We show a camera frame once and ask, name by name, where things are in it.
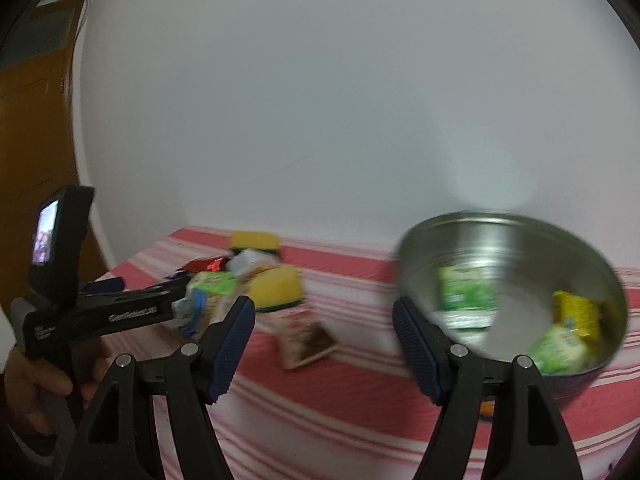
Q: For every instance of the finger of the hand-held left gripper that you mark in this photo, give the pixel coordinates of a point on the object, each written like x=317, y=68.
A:
x=172, y=295

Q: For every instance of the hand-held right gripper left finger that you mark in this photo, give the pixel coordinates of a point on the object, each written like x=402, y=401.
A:
x=232, y=345

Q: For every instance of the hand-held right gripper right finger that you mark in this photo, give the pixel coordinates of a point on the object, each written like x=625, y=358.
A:
x=417, y=350

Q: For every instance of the blue cloth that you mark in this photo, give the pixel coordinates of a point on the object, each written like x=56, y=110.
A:
x=176, y=275

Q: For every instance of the white packet with blue print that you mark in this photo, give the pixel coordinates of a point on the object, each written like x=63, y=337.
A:
x=192, y=310

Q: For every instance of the green packet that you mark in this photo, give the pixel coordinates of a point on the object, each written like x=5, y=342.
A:
x=557, y=352
x=467, y=297
x=215, y=284

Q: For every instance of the pink brown printed packet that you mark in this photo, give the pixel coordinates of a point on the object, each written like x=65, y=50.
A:
x=305, y=342

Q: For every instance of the plain white packet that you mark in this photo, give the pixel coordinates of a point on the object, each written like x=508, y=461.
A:
x=245, y=261

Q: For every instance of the yellow sponge with green pad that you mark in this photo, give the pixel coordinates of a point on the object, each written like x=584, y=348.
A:
x=275, y=287
x=255, y=241

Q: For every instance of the stainless steel bowl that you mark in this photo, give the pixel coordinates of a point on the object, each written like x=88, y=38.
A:
x=500, y=245

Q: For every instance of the yellow packet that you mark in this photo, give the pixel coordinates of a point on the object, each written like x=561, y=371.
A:
x=577, y=315

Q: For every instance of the person's left hand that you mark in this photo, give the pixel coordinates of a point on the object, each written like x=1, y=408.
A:
x=35, y=385

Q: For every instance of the red sauce packet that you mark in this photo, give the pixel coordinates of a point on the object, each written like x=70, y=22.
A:
x=205, y=264

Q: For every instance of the orange packet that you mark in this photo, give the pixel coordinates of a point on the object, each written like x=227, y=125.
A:
x=488, y=406

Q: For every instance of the red white striped sheet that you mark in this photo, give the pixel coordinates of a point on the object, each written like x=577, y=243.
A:
x=325, y=410

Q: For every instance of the wooden door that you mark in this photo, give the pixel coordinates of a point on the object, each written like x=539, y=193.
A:
x=35, y=135

